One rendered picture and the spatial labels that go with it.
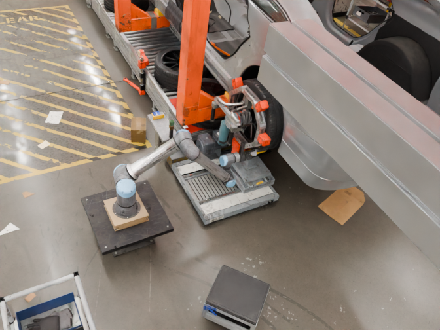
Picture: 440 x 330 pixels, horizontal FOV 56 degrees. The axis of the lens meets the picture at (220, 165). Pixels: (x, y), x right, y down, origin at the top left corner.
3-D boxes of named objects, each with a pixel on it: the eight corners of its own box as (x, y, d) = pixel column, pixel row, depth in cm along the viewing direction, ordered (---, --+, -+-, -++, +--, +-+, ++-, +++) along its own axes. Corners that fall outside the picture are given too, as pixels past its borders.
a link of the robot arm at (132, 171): (110, 184, 333) (188, 135, 320) (109, 169, 345) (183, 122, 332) (123, 193, 344) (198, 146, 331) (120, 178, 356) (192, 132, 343)
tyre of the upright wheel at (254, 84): (302, 138, 353) (279, 65, 355) (279, 144, 343) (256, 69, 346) (264, 152, 413) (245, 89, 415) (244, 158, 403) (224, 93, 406)
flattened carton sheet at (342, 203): (368, 199, 440) (369, 196, 437) (341, 225, 408) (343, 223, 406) (345, 182, 453) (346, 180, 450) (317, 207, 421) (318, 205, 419)
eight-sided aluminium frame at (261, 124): (257, 158, 376) (270, 110, 339) (251, 160, 373) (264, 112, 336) (229, 122, 408) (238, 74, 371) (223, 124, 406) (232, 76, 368)
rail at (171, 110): (190, 143, 441) (192, 127, 425) (182, 145, 437) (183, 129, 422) (116, 33, 587) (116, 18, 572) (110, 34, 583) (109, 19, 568)
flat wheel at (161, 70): (142, 74, 503) (143, 57, 487) (179, 57, 544) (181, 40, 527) (182, 99, 478) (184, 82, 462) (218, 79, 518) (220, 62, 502)
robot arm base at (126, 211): (120, 219, 333) (120, 211, 327) (110, 203, 344) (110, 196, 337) (142, 211, 343) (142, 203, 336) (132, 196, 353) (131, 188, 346)
